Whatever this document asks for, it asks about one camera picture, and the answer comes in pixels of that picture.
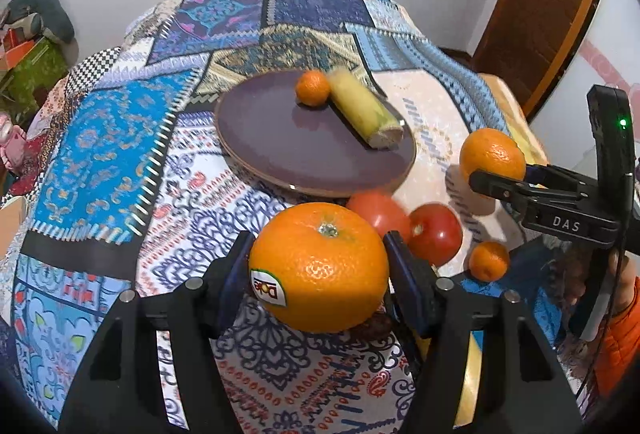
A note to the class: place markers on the red tomato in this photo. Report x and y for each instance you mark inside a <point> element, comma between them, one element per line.
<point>381,213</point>
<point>436,234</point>

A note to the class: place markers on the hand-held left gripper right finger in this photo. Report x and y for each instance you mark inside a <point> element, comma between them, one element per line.
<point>406,274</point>

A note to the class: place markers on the green box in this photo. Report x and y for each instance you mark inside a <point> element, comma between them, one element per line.
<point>32,73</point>

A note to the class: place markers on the patchwork printed blanket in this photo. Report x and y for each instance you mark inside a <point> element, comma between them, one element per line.
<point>125,174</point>

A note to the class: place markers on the yellow banana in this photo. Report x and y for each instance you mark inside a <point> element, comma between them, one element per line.
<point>467,376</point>

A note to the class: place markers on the pink cloth item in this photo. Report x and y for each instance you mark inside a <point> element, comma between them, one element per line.
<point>12,141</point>

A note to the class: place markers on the small mandarin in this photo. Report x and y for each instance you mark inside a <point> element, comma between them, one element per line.
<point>489,260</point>
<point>313,87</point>

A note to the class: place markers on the peeled-end banana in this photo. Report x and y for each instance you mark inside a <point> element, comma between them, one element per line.
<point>362,108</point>

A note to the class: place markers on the brown wooden door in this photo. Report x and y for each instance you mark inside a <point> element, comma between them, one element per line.
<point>542,8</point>

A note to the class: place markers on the medium orange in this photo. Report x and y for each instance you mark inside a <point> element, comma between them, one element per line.
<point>492,153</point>

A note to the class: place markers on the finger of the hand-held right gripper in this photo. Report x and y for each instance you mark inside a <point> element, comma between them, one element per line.
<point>547,174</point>
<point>500,186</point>

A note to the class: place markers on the large orange with sticker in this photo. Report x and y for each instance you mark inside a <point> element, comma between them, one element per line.
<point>320,266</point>

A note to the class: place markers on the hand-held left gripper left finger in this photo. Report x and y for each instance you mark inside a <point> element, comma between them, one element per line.
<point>231,286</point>

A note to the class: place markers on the dark purple round plate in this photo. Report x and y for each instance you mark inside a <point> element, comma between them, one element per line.
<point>300,138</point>

